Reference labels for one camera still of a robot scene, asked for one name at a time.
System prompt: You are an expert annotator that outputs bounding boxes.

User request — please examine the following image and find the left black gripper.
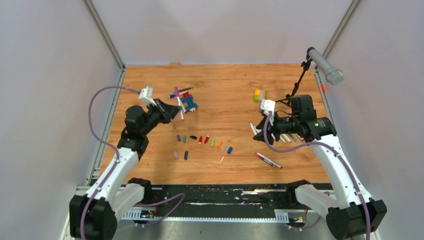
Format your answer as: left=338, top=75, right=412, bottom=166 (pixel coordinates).
left=140, top=98, right=183, bottom=136

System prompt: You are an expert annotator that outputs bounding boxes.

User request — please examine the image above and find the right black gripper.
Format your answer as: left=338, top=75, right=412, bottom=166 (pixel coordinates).
left=253, top=111, right=300, bottom=145

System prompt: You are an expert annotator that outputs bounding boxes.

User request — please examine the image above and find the orange capped pen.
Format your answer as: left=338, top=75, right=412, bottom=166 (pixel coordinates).
left=281, top=134, right=291, bottom=143

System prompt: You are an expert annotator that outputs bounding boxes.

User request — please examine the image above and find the white pen body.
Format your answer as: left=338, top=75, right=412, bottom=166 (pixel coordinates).
left=249, top=122, right=258, bottom=135

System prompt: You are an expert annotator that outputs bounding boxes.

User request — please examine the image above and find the grey pen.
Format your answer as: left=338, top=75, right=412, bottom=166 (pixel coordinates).
left=289, top=133, right=298, bottom=143

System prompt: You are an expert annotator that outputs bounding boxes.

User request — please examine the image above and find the blue capped pen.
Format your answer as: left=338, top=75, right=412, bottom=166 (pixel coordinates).
left=168, top=86, right=194, bottom=99
left=296, top=134, right=305, bottom=142

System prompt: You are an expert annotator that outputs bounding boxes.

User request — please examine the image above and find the red slim pen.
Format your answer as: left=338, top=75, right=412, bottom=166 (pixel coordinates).
left=252, top=152, right=274, bottom=166

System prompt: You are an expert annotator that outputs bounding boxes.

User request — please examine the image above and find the purple capped pen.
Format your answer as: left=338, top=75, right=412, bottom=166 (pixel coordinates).
left=174, top=86, right=185, bottom=121

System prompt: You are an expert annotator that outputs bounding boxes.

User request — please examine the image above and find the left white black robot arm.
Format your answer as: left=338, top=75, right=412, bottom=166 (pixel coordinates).
left=69, top=98, right=182, bottom=240

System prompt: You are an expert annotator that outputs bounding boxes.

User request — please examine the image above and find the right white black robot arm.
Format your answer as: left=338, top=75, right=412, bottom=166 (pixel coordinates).
left=253, top=94, right=388, bottom=240

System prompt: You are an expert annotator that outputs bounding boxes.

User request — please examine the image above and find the blue red block toy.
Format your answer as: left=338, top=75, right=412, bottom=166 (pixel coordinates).
left=180, top=92, right=198, bottom=113

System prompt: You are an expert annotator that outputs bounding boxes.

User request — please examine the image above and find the colourful block stack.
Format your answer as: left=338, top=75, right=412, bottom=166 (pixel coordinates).
left=253, top=89, right=266, bottom=103

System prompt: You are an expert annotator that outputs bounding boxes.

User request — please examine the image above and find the black microphone stand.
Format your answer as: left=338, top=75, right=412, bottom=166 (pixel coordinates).
left=275, top=56, right=312, bottom=107

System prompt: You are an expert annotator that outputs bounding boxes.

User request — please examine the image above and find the silver microphone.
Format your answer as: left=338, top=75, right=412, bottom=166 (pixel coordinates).
left=306, top=47, right=344, bottom=86

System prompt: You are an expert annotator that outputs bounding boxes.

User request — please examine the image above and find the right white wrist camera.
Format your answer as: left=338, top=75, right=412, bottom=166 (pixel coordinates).
left=259, top=99, right=276, bottom=116

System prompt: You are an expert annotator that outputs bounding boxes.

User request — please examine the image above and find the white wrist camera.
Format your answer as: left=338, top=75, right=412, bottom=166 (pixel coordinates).
left=138, top=85, right=157, bottom=106
left=259, top=99, right=276, bottom=116

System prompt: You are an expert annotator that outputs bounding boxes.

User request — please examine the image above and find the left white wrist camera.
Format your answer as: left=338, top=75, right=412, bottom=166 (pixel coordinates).
left=138, top=85, right=157, bottom=106

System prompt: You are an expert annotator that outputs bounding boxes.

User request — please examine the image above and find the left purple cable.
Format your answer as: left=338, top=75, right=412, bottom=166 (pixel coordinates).
left=79, top=86, right=186, bottom=240

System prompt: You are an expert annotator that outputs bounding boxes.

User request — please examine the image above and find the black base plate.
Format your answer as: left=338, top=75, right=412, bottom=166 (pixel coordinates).
left=120, top=183, right=327, bottom=220

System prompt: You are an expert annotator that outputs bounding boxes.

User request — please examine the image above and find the slotted cable duct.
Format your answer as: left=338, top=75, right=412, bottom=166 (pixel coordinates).
left=121, top=208, right=290, bottom=224

